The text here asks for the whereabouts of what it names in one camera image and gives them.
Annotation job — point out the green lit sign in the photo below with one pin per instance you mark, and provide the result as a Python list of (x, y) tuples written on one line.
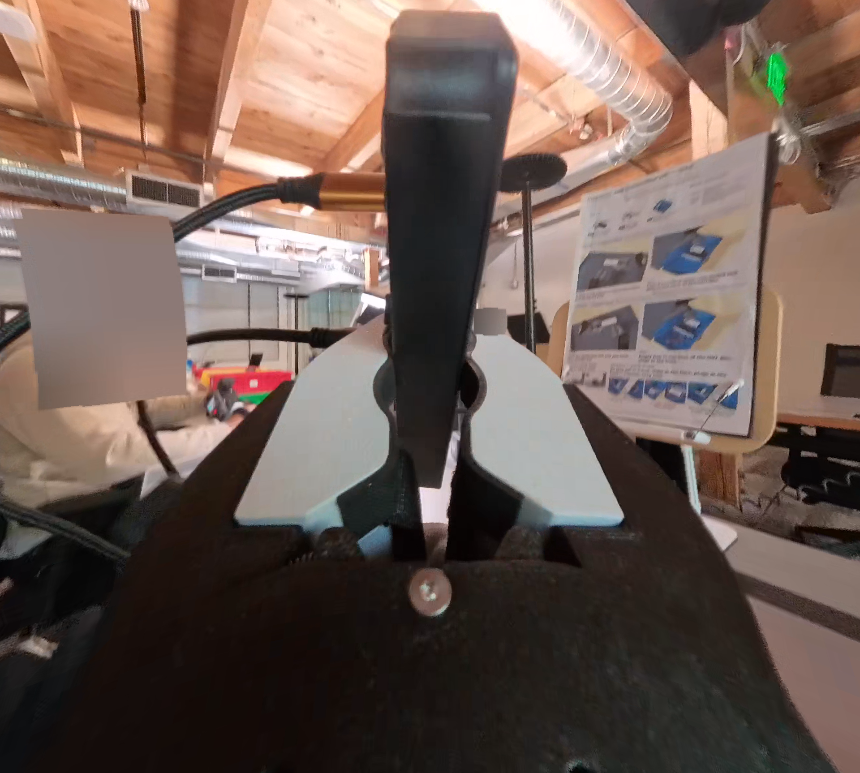
[(777, 78)]

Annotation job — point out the instruction poster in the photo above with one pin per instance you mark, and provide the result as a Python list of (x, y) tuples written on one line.
[(672, 289)]

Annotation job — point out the silver ventilation duct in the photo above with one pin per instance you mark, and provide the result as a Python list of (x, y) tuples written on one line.
[(60, 182), (591, 61)]

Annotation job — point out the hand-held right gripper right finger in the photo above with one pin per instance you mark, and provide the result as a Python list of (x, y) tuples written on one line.
[(544, 444)]

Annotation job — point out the black multi-port usb hub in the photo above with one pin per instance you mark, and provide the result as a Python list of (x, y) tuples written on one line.
[(437, 249)]

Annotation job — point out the red plastic bin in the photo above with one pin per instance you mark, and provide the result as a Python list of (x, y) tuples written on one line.
[(242, 376)]

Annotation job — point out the black office chair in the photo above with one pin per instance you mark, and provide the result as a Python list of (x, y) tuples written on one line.
[(843, 370)]

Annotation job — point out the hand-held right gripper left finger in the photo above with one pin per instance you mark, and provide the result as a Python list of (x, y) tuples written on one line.
[(316, 437)]

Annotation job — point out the white wall air vent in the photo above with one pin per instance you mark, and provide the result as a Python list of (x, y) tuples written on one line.
[(164, 188)]

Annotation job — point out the person's black printed shirt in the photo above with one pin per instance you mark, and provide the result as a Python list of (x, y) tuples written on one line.
[(40, 598)]

